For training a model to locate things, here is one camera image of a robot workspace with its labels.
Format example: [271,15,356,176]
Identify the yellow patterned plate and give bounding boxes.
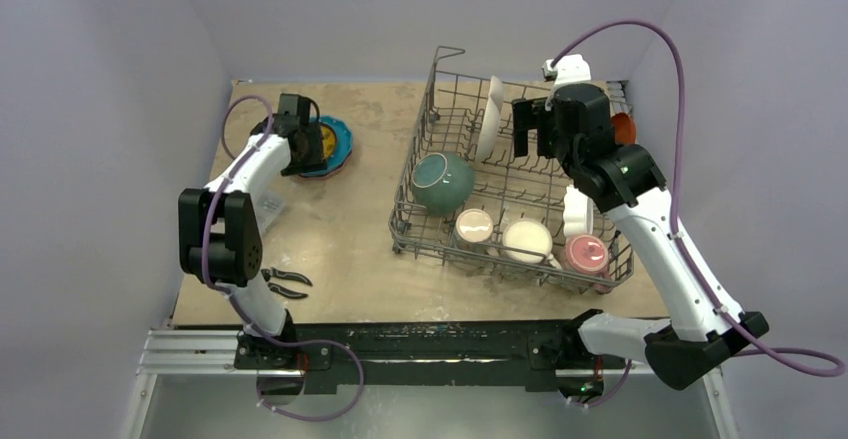
[321,123,338,163]

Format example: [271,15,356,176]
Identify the black pruning shears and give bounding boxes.
[260,266,314,301]

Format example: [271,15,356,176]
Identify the teal blue plate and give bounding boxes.
[300,116,354,178]

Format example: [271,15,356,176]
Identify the orange red plate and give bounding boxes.
[610,112,637,145]

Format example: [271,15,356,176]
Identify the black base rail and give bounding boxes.
[135,316,670,398]

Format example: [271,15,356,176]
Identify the cream dragon mug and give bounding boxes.
[453,208,497,256]

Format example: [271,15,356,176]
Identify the green floral mug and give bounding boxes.
[501,218,563,270]

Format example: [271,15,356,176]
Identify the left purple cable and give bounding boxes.
[200,94,364,358]

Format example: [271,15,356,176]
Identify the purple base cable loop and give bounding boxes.
[255,339,367,424]

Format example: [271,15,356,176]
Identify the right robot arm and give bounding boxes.
[512,83,769,390]

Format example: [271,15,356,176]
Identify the cream divided plate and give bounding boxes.
[474,75,504,163]

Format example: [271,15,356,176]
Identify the pink ghost mug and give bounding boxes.
[557,233,610,279]

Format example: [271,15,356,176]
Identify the grey wire dish rack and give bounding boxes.
[388,46,641,294]

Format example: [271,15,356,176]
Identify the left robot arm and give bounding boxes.
[178,93,326,368]

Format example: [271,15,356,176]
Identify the clear plastic tray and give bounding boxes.
[254,191,286,236]

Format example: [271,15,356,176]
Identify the white scalloped small bowl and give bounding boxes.
[562,185,594,238]

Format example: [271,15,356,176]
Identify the white scalloped teal bowl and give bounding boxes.
[411,152,476,216]

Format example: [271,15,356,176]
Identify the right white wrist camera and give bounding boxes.
[542,54,592,109]

